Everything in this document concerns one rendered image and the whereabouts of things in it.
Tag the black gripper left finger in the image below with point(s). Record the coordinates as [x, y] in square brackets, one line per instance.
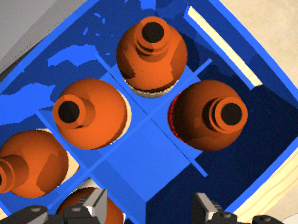
[93, 205]

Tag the grey rectangular tray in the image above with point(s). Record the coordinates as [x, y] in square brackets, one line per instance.
[24, 21]

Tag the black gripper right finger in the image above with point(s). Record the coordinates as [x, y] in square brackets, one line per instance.
[204, 212]

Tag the dark blue crate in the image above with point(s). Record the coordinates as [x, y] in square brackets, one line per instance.
[150, 176]

